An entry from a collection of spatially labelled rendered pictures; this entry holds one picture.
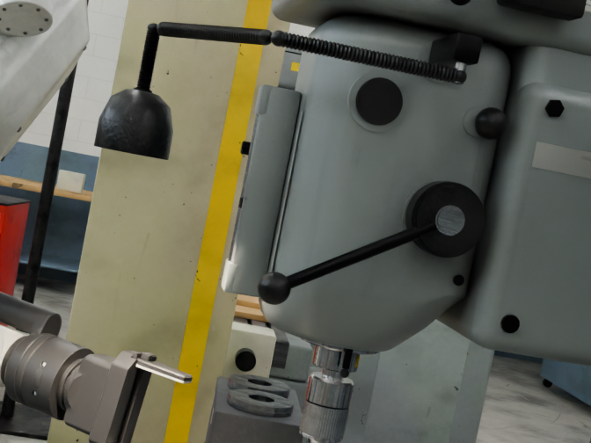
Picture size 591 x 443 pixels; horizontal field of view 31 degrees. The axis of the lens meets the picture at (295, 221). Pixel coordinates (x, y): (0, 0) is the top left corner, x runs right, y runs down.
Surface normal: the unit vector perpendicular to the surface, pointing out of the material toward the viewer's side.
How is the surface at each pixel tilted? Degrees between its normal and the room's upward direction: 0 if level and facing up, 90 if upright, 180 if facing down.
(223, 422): 90
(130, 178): 90
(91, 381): 85
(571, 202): 90
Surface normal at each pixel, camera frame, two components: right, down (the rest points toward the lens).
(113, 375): -0.39, -0.12
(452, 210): 0.15, 0.08
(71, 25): 0.90, 0.11
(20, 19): 0.07, 0.90
